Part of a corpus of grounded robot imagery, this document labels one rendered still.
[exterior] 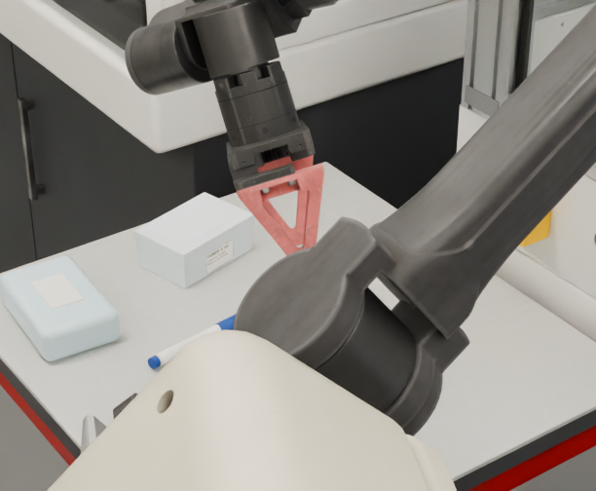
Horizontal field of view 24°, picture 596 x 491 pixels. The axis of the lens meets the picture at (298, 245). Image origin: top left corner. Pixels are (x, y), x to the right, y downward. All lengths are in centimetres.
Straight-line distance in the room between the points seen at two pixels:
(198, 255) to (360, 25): 51
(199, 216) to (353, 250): 103
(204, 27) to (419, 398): 41
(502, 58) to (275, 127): 64
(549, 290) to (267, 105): 74
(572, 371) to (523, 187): 86
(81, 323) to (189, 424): 107
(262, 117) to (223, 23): 8
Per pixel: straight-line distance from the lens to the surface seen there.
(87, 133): 233
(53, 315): 165
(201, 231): 176
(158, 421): 58
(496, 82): 173
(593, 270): 168
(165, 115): 194
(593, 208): 165
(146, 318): 170
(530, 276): 177
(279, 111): 110
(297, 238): 118
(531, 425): 156
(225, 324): 166
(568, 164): 81
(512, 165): 79
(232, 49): 109
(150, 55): 114
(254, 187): 106
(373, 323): 77
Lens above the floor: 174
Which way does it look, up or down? 32 degrees down
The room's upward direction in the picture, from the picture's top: straight up
